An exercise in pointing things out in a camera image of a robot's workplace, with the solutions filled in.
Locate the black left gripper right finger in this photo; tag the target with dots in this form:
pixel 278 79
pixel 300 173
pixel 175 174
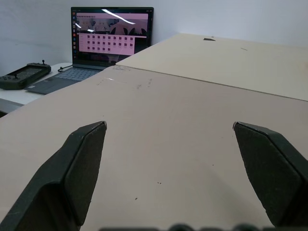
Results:
pixel 272 173

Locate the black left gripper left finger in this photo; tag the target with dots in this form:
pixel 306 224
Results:
pixel 60 183

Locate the white side table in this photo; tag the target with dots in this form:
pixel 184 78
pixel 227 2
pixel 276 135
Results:
pixel 14 95

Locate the dark green handheld controller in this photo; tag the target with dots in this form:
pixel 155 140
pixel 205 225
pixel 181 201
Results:
pixel 22 75

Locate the grey open laptop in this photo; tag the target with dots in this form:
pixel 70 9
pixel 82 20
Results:
pixel 96 49

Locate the small dark tape scrap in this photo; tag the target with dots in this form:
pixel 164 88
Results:
pixel 209 39

